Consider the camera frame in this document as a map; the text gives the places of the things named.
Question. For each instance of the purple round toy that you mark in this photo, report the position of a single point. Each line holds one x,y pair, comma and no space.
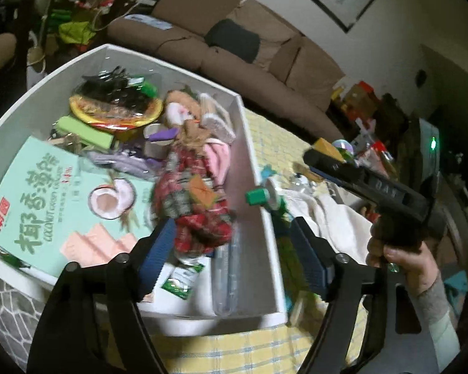
343,147

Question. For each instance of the grey stone-pattern desktop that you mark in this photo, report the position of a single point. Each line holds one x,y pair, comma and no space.
7,311

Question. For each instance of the dark box with green light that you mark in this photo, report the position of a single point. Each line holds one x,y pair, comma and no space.
429,144

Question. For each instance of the black hair clips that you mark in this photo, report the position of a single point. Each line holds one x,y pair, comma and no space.
113,89

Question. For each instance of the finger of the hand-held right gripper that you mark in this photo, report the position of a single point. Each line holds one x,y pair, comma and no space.
331,165

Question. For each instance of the green snack box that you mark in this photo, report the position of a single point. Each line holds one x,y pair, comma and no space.
43,198

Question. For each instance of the jar with yellow lid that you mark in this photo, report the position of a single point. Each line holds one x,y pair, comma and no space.
327,149

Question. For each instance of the pink cloth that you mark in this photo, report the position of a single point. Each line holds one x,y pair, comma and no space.
218,161

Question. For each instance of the person's right hand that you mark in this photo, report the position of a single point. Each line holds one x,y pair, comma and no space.
413,270

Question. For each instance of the purple and white cup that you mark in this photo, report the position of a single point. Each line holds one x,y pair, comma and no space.
160,138

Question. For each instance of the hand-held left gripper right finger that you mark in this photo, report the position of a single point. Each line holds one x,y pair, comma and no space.
308,257

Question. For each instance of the white storage box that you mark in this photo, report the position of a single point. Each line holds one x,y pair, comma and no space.
249,163

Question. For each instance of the blue face mask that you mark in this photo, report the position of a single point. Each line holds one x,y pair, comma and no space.
148,21

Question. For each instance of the brown sofa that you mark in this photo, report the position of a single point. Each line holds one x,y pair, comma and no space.
226,54

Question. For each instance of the yellow round packet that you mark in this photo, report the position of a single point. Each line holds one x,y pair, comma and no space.
101,115

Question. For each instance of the doll in red plaid dress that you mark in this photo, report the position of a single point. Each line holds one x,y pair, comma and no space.
195,194

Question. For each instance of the person's right forearm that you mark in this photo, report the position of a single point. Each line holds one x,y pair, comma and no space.
440,319

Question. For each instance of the green capped tube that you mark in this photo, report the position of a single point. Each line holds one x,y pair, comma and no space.
263,196

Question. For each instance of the yellow checked tablecloth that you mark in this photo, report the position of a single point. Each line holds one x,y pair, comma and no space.
257,350

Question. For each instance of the lime green rectangular case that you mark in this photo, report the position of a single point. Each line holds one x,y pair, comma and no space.
85,132

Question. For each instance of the clear plastic tube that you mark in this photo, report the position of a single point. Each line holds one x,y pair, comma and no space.
230,280

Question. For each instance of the black cushion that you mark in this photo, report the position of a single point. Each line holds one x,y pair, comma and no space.
234,39

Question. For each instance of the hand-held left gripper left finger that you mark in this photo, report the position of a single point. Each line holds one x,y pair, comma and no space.
158,257

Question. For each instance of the white towel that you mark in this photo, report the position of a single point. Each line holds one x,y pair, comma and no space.
335,222

